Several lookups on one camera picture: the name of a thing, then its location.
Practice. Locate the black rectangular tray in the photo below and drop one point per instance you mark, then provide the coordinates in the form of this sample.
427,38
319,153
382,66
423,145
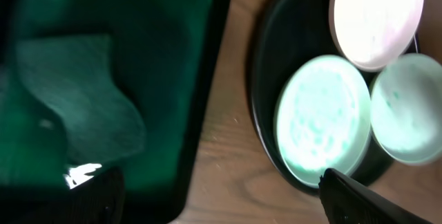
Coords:
162,59

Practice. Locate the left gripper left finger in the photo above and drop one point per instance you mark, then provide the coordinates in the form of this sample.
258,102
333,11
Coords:
98,200

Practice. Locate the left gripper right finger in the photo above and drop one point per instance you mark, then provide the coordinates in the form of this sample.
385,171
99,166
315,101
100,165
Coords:
347,201

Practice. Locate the teal plate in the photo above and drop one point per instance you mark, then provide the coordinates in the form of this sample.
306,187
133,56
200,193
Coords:
406,109
322,119

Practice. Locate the green sponge cloth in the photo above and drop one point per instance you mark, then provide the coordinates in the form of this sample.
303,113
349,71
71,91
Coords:
71,75

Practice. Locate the white plate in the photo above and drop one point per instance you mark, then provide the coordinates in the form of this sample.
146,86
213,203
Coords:
373,33

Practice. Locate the black round tray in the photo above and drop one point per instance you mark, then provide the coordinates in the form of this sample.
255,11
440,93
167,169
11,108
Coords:
288,33

